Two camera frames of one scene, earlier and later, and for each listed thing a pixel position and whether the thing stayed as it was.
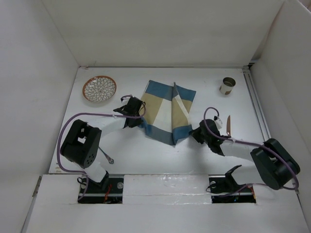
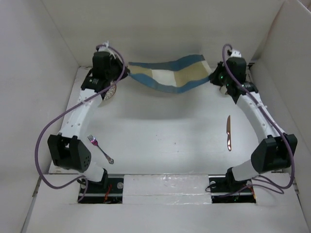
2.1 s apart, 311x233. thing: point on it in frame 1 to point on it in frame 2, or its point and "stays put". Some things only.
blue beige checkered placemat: [167, 111] to [171, 76]
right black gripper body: [198, 135] to [220, 77]
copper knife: [228, 126] stays put
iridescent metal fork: [110, 160] stays put
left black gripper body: [137, 122] to [116, 68]
